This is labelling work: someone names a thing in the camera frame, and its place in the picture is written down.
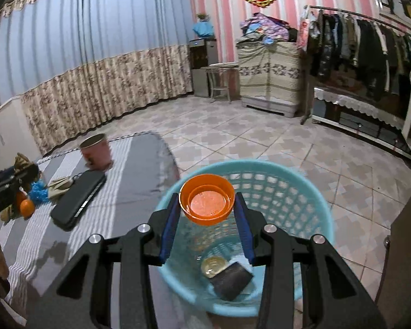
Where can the white sideboard cabinet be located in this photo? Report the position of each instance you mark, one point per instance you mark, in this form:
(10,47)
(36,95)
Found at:
(10,130)

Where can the pink hanging bag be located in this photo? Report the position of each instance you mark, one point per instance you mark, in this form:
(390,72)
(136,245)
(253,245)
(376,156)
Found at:
(304,31)

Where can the orange plastic cap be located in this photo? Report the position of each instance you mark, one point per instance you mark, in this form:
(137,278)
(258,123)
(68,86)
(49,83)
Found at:
(207,204)

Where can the black rectangular case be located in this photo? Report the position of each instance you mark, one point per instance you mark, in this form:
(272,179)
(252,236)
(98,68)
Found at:
(78,200)

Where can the brown dried husk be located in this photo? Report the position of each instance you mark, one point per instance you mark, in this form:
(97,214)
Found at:
(10,214)

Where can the blue plastic bag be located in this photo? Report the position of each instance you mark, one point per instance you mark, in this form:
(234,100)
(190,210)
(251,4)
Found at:
(39,192)

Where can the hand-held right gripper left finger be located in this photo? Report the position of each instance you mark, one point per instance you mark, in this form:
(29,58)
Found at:
(169,233)

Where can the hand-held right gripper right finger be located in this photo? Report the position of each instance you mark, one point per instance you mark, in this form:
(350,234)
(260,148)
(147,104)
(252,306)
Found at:
(245,233)

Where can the pink mug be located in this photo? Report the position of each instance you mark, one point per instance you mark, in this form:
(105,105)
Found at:
(96,154)

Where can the grey water dispenser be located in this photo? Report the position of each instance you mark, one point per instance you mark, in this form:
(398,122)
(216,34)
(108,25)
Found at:
(200,72)

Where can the low cabinet with lace cloth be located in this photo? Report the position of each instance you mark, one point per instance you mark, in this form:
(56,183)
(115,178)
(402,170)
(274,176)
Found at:
(356,109)

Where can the row of hanging clothes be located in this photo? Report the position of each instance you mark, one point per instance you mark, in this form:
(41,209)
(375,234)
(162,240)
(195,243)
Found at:
(363,48)

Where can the beige fabric pouch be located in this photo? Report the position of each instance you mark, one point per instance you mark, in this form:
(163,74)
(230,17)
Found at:
(60,186)

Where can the blue and floral curtain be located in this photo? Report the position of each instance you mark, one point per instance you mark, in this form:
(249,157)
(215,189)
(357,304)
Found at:
(89,58)

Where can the light blue plastic basket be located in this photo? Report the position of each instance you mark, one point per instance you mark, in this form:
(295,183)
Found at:
(294,212)

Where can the black ribbed cup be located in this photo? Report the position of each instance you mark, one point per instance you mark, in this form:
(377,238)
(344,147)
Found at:
(231,281)

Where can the small round side table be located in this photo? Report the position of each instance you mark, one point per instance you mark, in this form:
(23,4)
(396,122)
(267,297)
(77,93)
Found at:
(222,68)

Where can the pile of folded clothes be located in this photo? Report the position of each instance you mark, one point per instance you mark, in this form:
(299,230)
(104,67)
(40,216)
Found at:
(265,27)

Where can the potted plant with blue wrap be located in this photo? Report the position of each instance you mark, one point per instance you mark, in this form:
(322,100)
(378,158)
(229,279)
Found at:
(203,29)

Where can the cabinet with patterned cover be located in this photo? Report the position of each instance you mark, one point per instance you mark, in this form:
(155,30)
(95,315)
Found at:
(267,75)

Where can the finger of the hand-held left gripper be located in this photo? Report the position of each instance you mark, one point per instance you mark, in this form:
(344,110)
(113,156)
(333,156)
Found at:
(13,178)
(0,204)

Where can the orange fruit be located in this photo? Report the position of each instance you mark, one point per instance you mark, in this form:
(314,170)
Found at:
(27,208)
(20,197)

